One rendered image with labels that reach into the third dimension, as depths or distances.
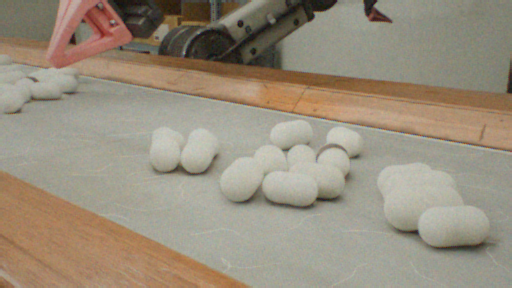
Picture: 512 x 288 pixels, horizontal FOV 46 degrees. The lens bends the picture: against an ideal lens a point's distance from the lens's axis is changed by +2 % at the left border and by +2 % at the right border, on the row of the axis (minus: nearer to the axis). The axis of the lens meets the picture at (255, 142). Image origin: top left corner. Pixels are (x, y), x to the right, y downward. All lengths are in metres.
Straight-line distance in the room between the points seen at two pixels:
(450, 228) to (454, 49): 2.43
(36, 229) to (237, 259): 0.08
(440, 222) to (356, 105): 0.28
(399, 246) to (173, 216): 0.11
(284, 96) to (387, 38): 2.32
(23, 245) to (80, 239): 0.02
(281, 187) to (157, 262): 0.13
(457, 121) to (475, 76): 2.16
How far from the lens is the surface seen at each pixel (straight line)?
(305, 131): 0.43
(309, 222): 0.30
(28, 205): 0.27
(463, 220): 0.28
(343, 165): 0.36
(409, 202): 0.28
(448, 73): 2.71
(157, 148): 0.38
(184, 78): 0.70
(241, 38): 1.15
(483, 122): 0.48
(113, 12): 0.60
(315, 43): 3.20
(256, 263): 0.26
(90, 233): 0.23
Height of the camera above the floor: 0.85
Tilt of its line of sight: 14 degrees down
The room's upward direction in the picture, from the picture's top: straight up
